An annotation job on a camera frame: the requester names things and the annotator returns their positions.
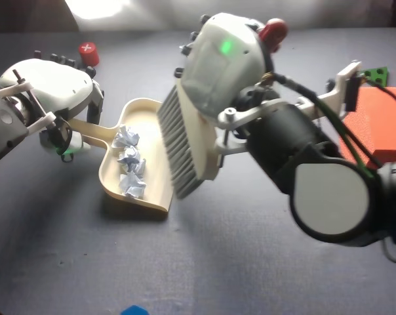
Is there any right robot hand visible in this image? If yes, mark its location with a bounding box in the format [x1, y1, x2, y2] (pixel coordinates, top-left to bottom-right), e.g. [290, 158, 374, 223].
[174, 12, 274, 119]

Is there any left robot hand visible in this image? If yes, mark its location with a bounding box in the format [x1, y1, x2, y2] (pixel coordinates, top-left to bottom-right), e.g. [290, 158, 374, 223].
[0, 50, 106, 164]

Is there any white paper ball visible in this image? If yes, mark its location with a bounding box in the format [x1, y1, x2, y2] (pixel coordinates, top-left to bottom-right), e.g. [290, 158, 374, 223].
[111, 124, 142, 150]
[117, 146, 147, 174]
[119, 171, 148, 200]

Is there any cream plastic dustpan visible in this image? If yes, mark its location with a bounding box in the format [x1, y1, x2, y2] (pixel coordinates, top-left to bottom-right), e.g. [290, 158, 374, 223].
[68, 97, 176, 214]

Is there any red cylinder with white cross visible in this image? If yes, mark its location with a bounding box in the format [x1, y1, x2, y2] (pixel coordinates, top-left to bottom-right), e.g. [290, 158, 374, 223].
[78, 41, 100, 66]

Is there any white rounded shell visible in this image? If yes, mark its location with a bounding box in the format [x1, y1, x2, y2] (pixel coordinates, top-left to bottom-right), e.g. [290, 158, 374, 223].
[64, 0, 199, 33]

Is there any green triangle block with holes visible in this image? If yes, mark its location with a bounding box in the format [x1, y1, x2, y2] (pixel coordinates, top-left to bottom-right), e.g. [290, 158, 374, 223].
[360, 66, 389, 88]

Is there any orange foam block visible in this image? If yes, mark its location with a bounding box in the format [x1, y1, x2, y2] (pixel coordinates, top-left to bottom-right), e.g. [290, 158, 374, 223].
[338, 85, 396, 170]

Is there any grey table cloth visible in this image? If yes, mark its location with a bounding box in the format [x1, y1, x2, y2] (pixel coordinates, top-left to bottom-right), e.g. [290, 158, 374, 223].
[0, 26, 396, 315]

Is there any blue hexagonal block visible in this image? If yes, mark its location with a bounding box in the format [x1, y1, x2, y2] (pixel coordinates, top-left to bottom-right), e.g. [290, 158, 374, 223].
[121, 304, 149, 315]

